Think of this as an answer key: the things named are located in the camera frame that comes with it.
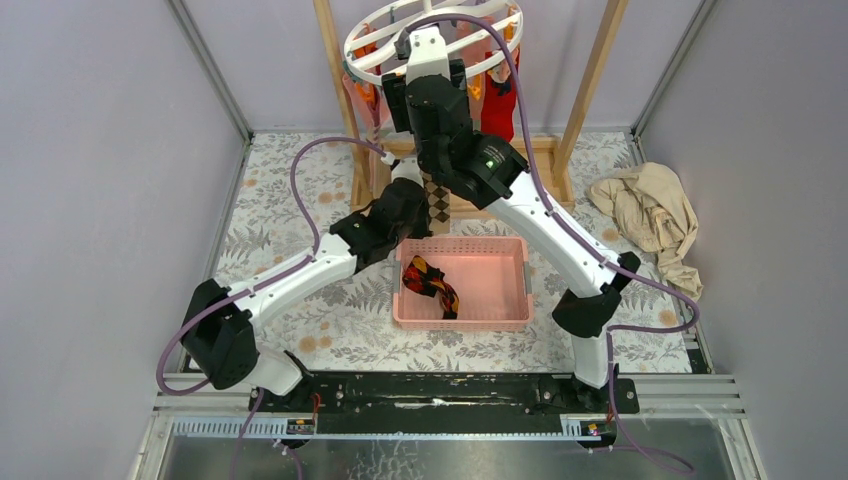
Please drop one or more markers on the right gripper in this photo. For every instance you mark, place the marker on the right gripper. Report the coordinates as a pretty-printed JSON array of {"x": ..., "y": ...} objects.
[{"x": 393, "y": 88}]

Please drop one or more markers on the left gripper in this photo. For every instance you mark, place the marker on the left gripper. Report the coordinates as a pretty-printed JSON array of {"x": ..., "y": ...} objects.
[{"x": 422, "y": 230}]

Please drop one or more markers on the beige brown argyle sock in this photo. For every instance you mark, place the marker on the beige brown argyle sock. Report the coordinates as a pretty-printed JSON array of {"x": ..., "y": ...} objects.
[{"x": 439, "y": 207}]

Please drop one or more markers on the black red yellow argyle sock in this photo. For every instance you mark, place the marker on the black red yellow argyle sock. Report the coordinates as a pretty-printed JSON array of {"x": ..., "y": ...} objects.
[{"x": 424, "y": 279}]

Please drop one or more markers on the pink sock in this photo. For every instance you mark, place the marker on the pink sock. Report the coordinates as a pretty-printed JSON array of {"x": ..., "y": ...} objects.
[{"x": 367, "y": 103}]

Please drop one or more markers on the pink plastic basket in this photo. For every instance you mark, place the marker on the pink plastic basket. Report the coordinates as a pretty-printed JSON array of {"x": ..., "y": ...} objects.
[{"x": 490, "y": 274}]

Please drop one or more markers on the wooden hanger stand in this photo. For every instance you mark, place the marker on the wooden hanger stand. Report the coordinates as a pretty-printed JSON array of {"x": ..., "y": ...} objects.
[{"x": 480, "y": 47}]

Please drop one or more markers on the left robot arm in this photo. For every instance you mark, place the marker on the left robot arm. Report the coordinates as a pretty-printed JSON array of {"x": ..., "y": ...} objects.
[{"x": 222, "y": 324}]

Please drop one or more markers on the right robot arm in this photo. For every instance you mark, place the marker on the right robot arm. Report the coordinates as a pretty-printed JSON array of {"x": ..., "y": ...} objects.
[{"x": 595, "y": 276}]

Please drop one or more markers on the white round clip hanger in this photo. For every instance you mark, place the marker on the white round clip hanger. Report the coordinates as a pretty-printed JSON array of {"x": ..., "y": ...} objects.
[{"x": 369, "y": 49}]

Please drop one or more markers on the beige crumpled cloth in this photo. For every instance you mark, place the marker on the beige crumpled cloth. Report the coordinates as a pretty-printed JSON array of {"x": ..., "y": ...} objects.
[{"x": 651, "y": 209}]

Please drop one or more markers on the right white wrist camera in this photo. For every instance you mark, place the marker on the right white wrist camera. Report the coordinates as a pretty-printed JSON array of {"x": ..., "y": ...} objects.
[{"x": 425, "y": 52}]

